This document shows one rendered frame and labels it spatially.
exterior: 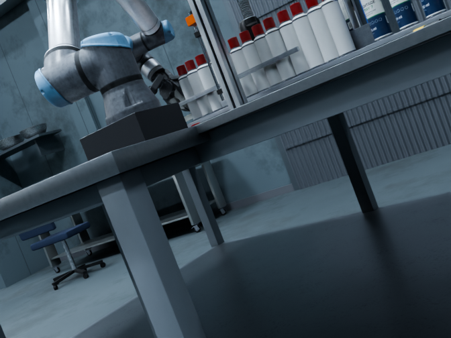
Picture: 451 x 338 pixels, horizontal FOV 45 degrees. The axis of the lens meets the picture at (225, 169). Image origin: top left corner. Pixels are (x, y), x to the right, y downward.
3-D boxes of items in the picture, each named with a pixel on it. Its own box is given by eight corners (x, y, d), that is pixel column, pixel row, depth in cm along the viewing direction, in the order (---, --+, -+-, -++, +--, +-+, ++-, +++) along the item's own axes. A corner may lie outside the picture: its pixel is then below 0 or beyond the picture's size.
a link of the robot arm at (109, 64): (132, 72, 134) (111, 21, 134) (86, 94, 138) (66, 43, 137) (148, 74, 146) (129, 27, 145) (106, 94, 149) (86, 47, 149)
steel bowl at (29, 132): (56, 131, 700) (52, 121, 699) (35, 135, 669) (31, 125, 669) (38, 139, 717) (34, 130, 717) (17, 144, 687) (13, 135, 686)
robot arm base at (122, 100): (172, 103, 145) (158, 69, 144) (138, 112, 132) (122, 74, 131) (132, 123, 153) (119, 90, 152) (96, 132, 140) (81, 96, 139)
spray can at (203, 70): (229, 106, 191) (208, 51, 190) (222, 108, 187) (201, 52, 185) (217, 111, 194) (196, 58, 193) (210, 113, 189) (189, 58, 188)
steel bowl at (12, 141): (33, 141, 725) (29, 131, 724) (11, 147, 691) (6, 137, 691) (16, 150, 744) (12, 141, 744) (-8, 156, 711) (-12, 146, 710)
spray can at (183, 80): (209, 115, 198) (189, 62, 197) (201, 118, 194) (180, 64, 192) (199, 119, 201) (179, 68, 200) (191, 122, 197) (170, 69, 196)
